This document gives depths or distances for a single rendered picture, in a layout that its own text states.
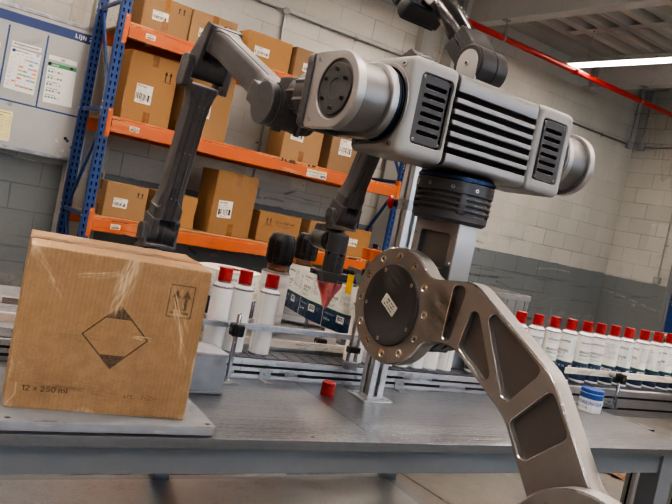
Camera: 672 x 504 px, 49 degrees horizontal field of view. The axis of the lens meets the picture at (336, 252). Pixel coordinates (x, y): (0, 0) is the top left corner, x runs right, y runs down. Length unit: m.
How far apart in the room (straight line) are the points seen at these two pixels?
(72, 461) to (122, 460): 0.08
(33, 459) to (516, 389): 0.78
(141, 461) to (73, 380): 0.19
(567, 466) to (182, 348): 0.68
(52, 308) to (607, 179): 9.45
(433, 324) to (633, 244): 9.33
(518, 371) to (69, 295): 0.72
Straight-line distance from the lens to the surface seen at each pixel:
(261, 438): 1.40
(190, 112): 1.64
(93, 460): 1.35
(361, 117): 1.11
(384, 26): 7.59
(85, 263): 1.27
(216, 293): 1.77
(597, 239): 10.36
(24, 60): 5.95
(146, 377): 1.33
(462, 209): 1.23
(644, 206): 10.46
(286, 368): 1.85
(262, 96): 1.29
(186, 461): 1.40
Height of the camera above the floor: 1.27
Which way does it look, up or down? 3 degrees down
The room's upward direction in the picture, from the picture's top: 12 degrees clockwise
